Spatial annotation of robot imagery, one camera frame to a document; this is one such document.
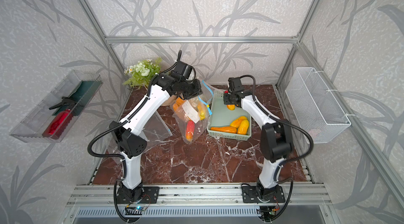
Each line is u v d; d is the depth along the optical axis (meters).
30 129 0.58
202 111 0.79
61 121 0.60
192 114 0.83
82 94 0.72
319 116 0.61
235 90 0.71
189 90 0.68
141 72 0.87
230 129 0.91
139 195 0.68
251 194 0.73
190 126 0.89
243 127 0.91
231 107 0.90
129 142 0.54
